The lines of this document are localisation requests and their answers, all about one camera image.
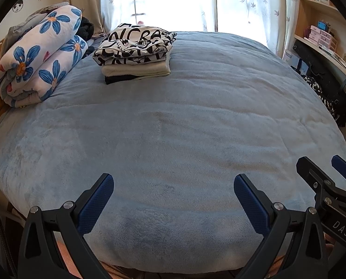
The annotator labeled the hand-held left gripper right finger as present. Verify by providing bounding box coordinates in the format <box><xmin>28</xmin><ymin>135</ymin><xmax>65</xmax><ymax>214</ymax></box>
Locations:
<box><xmin>233</xmin><ymin>174</ymin><xmax>327</xmax><ymax>279</ymax></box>

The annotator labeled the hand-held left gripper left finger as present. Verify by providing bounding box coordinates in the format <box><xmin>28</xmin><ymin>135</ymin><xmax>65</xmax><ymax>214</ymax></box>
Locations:
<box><xmin>17</xmin><ymin>173</ymin><xmax>115</xmax><ymax>279</ymax></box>

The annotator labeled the black and white printed hoodie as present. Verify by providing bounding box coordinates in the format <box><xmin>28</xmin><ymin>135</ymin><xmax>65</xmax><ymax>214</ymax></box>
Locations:
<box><xmin>92</xmin><ymin>23</ymin><xmax>178</xmax><ymax>66</ymax></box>

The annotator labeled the dark clothes pile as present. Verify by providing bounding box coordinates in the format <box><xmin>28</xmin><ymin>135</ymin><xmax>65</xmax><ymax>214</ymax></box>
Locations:
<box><xmin>79</xmin><ymin>17</ymin><xmax>96</xmax><ymax>40</ymax></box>

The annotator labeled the black and white patterned cloth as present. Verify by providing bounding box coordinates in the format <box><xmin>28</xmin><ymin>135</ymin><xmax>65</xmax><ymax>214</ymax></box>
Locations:
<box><xmin>303</xmin><ymin>76</ymin><xmax>340</xmax><ymax>124</ymax></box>

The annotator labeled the black bag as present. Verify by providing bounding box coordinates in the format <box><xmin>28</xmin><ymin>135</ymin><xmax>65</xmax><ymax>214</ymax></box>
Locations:
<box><xmin>292</xmin><ymin>39</ymin><xmax>346</xmax><ymax>127</ymax></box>

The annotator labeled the light blue bed blanket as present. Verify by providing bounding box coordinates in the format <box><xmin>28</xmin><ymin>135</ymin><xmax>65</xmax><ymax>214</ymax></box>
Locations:
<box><xmin>0</xmin><ymin>30</ymin><xmax>346</xmax><ymax>274</ymax></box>

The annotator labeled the white cardboard box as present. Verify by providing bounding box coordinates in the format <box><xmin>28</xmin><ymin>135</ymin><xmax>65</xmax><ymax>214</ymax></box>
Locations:
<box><xmin>282</xmin><ymin>49</ymin><xmax>300</xmax><ymax>64</ymax></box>

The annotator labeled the folded black garment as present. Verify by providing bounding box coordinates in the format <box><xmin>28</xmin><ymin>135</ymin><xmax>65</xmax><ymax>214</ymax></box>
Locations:
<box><xmin>104</xmin><ymin>73</ymin><xmax>150</xmax><ymax>85</ymax></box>

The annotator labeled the stack of pink boxes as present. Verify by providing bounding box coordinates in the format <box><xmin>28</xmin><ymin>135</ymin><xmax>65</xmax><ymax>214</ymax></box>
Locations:
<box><xmin>308</xmin><ymin>25</ymin><xmax>332</xmax><ymax>48</ymax></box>

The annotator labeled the folded cream garment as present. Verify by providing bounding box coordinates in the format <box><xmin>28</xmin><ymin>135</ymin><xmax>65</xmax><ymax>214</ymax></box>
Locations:
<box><xmin>101</xmin><ymin>53</ymin><xmax>172</xmax><ymax>76</ymax></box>

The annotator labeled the blue floral blanket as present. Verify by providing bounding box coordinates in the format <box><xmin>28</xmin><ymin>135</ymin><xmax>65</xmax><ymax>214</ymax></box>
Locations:
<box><xmin>0</xmin><ymin>5</ymin><xmax>89</xmax><ymax>108</ymax></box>

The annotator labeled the wooden shelf unit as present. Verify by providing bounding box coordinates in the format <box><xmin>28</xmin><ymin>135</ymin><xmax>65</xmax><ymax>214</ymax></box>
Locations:
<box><xmin>293</xmin><ymin>0</ymin><xmax>346</xmax><ymax>82</ymax></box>

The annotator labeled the white sheer curtain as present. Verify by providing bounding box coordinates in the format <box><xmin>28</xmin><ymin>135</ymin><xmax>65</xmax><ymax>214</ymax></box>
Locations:
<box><xmin>99</xmin><ymin>0</ymin><xmax>300</xmax><ymax>57</ymax></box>

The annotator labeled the grey cloth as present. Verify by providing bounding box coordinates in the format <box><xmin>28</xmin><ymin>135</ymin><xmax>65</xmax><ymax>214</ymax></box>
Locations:
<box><xmin>4</xmin><ymin>1</ymin><xmax>70</xmax><ymax>40</ymax></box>

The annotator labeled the beige curtain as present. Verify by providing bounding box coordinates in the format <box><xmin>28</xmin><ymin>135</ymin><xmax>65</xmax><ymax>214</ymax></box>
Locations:
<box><xmin>58</xmin><ymin>0</ymin><xmax>104</xmax><ymax>35</ymax></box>

